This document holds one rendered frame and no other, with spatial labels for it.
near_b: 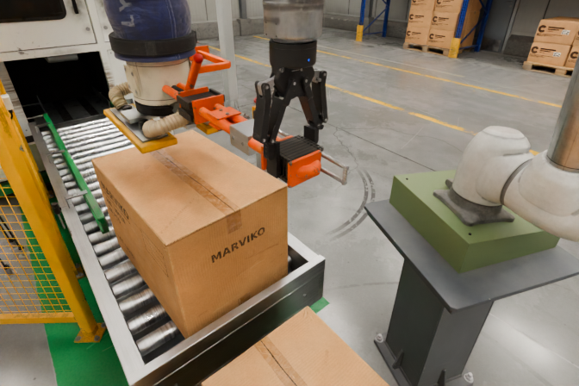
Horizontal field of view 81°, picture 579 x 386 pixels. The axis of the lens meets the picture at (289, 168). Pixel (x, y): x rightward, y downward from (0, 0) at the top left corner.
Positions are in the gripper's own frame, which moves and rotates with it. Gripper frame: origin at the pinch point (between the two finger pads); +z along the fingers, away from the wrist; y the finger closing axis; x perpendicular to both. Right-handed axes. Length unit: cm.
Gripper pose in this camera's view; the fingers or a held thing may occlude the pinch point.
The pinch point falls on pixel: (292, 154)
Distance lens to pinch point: 62.4
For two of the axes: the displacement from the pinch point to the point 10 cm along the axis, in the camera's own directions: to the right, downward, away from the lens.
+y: -7.7, 3.1, -5.5
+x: 6.4, 3.8, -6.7
